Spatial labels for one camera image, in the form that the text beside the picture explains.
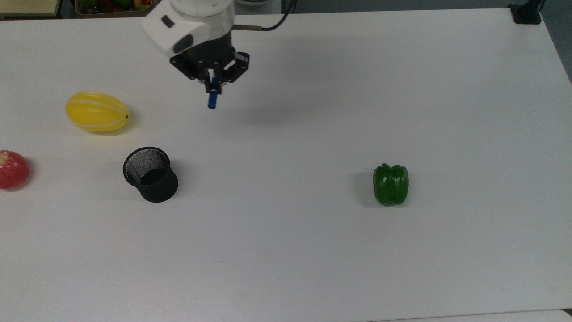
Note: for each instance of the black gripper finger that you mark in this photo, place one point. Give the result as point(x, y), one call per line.
point(190, 70)
point(233, 71)

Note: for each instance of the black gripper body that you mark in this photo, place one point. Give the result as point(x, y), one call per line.
point(210, 51)

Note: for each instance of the blue and white marker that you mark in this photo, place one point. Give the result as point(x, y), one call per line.
point(212, 98)

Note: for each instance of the box of toy fruit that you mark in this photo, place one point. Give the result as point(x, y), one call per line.
point(114, 6)

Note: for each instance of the yellow striped melon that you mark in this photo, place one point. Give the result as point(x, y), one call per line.
point(97, 112)

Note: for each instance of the black mesh pen cup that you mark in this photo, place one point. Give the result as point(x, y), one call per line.
point(154, 179)

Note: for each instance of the tan side table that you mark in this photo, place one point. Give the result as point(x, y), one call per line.
point(29, 6)

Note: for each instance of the green bell pepper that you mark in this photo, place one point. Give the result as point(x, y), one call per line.
point(391, 185)

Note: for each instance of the red apple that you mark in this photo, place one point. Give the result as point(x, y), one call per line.
point(12, 171)

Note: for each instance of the black table clamp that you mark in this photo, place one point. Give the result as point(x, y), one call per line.
point(526, 13)

